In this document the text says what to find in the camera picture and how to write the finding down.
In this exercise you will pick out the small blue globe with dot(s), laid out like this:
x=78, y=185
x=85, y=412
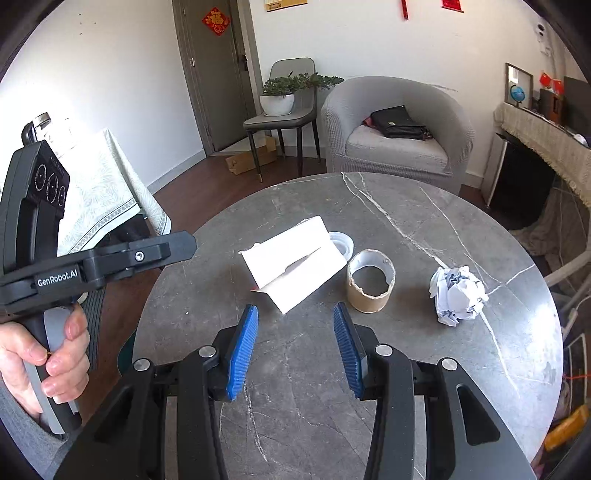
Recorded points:
x=517, y=94

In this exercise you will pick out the red hanging knot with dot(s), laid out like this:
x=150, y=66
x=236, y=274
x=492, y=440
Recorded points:
x=404, y=9

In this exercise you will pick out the black handbag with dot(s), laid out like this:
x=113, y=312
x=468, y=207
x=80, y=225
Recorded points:
x=397, y=122

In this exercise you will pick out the white plastic jar lid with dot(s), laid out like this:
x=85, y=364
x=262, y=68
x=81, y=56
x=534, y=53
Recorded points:
x=342, y=244

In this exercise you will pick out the black trash bin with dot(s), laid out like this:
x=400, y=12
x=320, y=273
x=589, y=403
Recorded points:
x=125, y=355

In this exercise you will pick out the small red flags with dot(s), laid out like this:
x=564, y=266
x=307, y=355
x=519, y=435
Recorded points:
x=551, y=82

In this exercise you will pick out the potted plant in white pot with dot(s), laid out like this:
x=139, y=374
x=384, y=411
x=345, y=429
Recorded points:
x=277, y=104

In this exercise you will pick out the white security camera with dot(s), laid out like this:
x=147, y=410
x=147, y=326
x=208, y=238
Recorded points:
x=541, y=34

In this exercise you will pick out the wall calendar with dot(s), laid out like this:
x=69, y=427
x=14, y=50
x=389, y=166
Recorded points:
x=286, y=4

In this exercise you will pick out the grey armchair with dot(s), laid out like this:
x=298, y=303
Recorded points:
x=397, y=159

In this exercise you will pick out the black monitor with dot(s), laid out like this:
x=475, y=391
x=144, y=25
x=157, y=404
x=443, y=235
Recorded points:
x=577, y=104

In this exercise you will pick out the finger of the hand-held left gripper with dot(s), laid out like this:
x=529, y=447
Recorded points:
x=152, y=249
x=242, y=350

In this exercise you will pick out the cardboard box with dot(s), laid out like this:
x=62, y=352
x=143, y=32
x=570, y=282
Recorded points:
x=247, y=159

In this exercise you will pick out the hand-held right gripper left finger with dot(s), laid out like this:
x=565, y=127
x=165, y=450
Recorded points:
x=242, y=350

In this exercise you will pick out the red wall scroll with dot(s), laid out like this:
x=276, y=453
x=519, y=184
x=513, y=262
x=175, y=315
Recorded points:
x=452, y=4

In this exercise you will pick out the beige fringed desk cloth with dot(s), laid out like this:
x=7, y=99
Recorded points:
x=545, y=138

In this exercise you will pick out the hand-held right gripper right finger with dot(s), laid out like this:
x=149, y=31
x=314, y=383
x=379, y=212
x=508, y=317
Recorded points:
x=348, y=350

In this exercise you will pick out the white paper ball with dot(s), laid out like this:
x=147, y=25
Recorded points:
x=459, y=295

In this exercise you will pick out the yellow box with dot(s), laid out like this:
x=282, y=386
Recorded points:
x=565, y=429

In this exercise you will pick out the grey dining chair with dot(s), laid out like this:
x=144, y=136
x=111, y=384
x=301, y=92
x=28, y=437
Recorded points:
x=281, y=121

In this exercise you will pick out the brown wooden box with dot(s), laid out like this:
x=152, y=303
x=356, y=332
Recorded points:
x=551, y=104

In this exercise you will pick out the person's left hand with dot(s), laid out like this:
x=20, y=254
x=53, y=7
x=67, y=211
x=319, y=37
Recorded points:
x=18, y=355

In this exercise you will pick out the brown cardboard tape roll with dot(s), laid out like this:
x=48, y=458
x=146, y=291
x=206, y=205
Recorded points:
x=369, y=300

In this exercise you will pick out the grey door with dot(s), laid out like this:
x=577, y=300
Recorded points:
x=217, y=92

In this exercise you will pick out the pale patterned tablecloth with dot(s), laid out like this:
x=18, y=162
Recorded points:
x=101, y=198

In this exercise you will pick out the white carton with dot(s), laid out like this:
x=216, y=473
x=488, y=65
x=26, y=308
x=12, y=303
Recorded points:
x=295, y=258

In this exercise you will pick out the red diamond door decoration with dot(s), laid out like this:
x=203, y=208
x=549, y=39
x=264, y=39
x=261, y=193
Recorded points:
x=215, y=21

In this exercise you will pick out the round grey marble table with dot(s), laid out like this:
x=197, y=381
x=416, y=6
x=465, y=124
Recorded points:
x=300, y=424

